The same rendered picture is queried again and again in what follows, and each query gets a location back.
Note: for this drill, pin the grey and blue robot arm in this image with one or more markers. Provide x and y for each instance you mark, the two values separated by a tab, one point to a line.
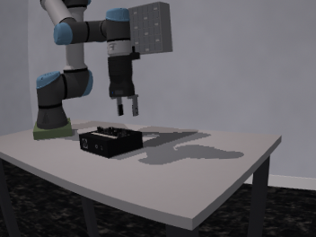
76	81

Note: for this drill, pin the black lighting desk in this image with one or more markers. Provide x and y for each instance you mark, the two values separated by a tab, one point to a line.
111	142

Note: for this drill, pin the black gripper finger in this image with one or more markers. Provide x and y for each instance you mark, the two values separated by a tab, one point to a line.
135	104
119	105

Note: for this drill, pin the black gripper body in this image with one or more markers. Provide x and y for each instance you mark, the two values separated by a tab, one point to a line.
120	65

